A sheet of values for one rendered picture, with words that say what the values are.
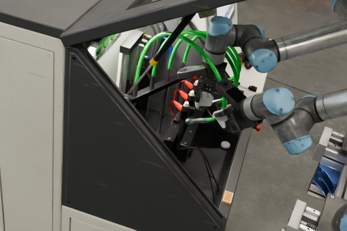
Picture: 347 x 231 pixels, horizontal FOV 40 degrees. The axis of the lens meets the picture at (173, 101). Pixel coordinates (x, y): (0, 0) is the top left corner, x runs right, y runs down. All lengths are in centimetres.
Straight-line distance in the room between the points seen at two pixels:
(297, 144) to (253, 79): 101
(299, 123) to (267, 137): 228
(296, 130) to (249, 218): 171
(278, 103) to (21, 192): 102
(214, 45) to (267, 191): 176
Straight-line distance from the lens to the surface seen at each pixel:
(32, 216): 195
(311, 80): 452
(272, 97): 130
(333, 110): 141
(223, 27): 157
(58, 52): 143
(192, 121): 167
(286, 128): 134
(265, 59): 150
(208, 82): 167
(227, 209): 168
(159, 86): 190
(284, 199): 320
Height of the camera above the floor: 215
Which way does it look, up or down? 35 degrees down
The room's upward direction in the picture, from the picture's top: 10 degrees clockwise
